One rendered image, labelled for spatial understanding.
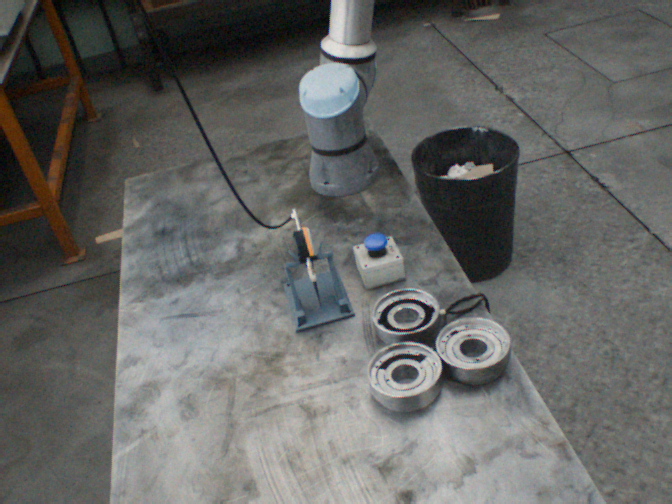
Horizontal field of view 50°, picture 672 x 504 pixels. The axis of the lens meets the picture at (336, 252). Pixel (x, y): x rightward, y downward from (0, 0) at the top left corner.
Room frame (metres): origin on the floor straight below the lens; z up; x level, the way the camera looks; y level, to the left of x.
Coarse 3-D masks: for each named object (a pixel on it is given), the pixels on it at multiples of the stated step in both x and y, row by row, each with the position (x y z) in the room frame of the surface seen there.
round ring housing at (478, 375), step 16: (464, 320) 0.80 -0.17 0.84; (480, 320) 0.79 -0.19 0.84; (448, 336) 0.78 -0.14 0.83; (464, 336) 0.77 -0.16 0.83; (480, 336) 0.77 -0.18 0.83; (496, 336) 0.76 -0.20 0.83; (464, 352) 0.76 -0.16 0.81; (480, 352) 0.76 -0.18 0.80; (448, 368) 0.72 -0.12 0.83; (464, 368) 0.70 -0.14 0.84; (480, 368) 0.70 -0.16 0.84; (496, 368) 0.70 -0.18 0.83
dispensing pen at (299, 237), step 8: (296, 216) 1.00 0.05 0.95; (296, 224) 1.00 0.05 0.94; (296, 232) 0.97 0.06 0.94; (296, 240) 0.97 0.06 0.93; (304, 240) 0.96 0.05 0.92; (304, 248) 0.96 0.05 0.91; (304, 256) 0.95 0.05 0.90; (312, 264) 0.95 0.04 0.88; (312, 272) 0.95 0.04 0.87; (312, 280) 0.94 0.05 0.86; (320, 304) 0.92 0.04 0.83
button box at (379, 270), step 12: (360, 252) 1.01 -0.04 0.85; (372, 252) 1.00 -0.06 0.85; (384, 252) 0.99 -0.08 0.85; (396, 252) 0.99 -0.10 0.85; (360, 264) 0.98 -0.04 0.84; (372, 264) 0.97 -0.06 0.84; (384, 264) 0.97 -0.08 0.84; (396, 264) 0.97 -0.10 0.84; (372, 276) 0.96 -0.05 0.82; (384, 276) 0.96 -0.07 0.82; (396, 276) 0.97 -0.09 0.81
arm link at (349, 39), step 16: (336, 0) 1.44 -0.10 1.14; (352, 0) 1.42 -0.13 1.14; (368, 0) 1.43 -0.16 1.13; (336, 16) 1.44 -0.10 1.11; (352, 16) 1.42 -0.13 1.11; (368, 16) 1.43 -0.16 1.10; (336, 32) 1.44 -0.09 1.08; (352, 32) 1.43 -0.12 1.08; (368, 32) 1.44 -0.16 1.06; (336, 48) 1.43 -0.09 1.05; (352, 48) 1.43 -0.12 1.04; (368, 48) 1.44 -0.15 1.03; (320, 64) 1.47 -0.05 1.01; (352, 64) 1.42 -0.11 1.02; (368, 64) 1.43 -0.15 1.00; (368, 80) 1.42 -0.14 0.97
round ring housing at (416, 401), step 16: (384, 352) 0.77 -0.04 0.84; (400, 352) 0.77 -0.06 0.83; (432, 352) 0.74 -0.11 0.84; (368, 368) 0.74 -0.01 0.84; (400, 368) 0.74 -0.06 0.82; (416, 368) 0.73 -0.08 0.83; (432, 368) 0.73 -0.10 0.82; (400, 384) 0.71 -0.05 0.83; (416, 384) 0.70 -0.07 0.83; (432, 384) 0.68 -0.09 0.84; (384, 400) 0.69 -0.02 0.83; (400, 400) 0.67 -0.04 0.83; (416, 400) 0.67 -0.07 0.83; (432, 400) 0.69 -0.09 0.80
